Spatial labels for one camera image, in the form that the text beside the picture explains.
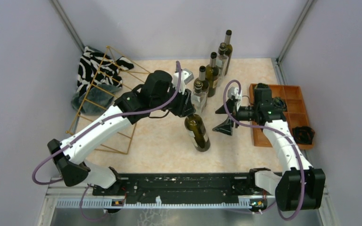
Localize dark green rosette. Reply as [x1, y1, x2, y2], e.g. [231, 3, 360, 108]
[272, 97, 288, 112]

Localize olive green wine bottle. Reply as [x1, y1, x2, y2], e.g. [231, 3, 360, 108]
[206, 52, 219, 97]

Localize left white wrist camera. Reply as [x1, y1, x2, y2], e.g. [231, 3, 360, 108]
[173, 68, 194, 94]

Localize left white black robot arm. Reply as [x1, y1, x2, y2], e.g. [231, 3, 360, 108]
[48, 69, 195, 195]

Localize dark green wine bottle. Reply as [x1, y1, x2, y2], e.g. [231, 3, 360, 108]
[184, 114, 211, 152]

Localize dark labelled wine bottle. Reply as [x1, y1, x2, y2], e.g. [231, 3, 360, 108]
[198, 65, 209, 94]

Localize black rosette front compartment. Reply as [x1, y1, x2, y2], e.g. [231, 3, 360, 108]
[292, 126, 315, 145]

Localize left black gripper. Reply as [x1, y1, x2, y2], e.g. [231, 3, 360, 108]
[151, 81, 196, 116]

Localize zebra pattern cloth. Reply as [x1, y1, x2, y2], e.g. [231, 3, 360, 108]
[76, 46, 134, 96]

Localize grey green fluffy cloth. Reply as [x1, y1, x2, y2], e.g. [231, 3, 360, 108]
[70, 84, 122, 116]

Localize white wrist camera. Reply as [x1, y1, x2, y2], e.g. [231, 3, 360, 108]
[173, 68, 194, 94]
[227, 87, 243, 100]

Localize gold wire wine rack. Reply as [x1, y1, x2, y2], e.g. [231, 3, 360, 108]
[65, 46, 152, 155]

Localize clear tall glass bottle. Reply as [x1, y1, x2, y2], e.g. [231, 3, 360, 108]
[216, 42, 228, 88]

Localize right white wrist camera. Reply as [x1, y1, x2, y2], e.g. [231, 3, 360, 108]
[227, 87, 243, 100]

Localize green bottle grey capsule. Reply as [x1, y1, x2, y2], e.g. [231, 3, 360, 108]
[224, 30, 233, 75]

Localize dark rosette back compartment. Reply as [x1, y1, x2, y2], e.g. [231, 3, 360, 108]
[255, 83, 269, 89]

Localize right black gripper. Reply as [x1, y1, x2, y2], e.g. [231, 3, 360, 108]
[213, 97, 259, 136]

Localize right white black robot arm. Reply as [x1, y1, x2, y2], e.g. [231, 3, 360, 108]
[214, 83, 326, 211]

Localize grey slotted cable duct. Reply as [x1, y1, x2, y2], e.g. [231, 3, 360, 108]
[56, 197, 265, 209]

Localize clear glass liquor bottle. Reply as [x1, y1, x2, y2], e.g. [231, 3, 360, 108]
[191, 80, 207, 115]

